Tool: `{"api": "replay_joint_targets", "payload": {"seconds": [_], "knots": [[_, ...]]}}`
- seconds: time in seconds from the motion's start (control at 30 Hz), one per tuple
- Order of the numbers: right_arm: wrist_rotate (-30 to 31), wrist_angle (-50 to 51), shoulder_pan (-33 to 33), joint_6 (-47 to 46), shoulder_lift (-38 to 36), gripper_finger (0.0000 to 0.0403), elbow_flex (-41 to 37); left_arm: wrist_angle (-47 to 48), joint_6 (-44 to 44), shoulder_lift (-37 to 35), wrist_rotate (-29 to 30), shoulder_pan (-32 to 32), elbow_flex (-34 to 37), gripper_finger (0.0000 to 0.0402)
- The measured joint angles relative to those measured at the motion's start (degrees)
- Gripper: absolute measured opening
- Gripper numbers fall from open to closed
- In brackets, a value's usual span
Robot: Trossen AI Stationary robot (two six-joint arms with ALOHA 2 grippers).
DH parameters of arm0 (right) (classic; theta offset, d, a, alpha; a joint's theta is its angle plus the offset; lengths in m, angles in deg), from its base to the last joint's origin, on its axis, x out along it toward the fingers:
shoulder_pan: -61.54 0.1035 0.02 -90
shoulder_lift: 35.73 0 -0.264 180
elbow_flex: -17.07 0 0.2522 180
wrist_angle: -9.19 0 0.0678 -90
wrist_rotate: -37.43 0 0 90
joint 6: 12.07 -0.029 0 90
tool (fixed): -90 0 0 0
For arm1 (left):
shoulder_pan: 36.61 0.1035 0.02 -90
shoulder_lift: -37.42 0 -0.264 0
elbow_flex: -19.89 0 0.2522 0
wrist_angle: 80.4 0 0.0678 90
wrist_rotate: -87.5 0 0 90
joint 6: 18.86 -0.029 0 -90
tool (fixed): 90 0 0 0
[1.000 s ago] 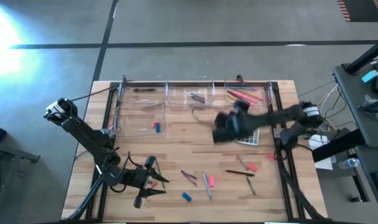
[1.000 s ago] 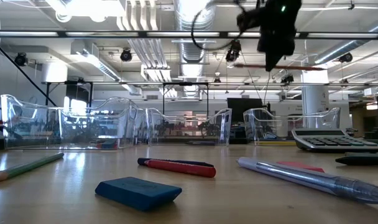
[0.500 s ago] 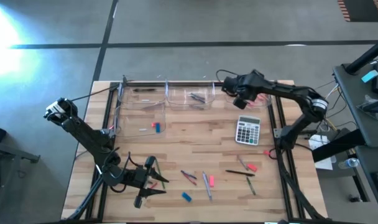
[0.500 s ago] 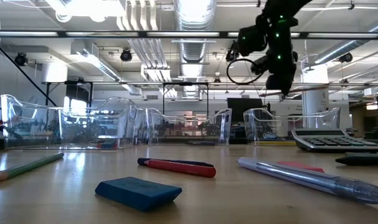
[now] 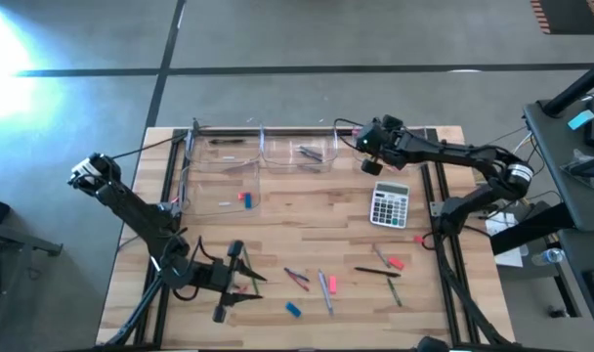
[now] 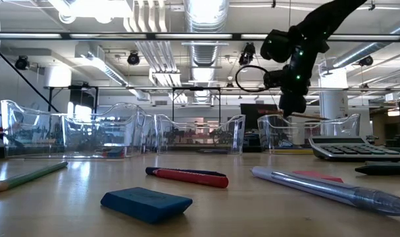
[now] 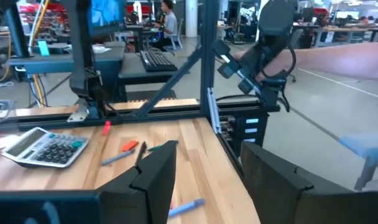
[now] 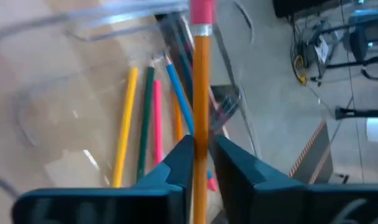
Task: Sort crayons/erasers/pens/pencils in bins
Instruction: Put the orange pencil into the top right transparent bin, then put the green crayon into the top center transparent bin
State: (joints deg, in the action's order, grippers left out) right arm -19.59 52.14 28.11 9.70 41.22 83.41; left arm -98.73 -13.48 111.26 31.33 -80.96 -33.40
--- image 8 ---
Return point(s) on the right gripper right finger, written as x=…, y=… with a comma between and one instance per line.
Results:
x=235, y=174

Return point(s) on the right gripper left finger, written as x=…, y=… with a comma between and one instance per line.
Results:
x=176, y=168

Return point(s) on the orange pencil pink eraser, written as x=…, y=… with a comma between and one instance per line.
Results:
x=178, y=121
x=201, y=93

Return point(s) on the short green pencil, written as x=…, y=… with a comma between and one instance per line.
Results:
x=145, y=121

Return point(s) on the yellow pencil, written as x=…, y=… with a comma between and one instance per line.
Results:
x=125, y=127

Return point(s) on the mat with striped edge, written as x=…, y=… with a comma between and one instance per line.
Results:
x=313, y=155

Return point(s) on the clear plastic bin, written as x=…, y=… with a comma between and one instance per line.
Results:
x=83, y=18

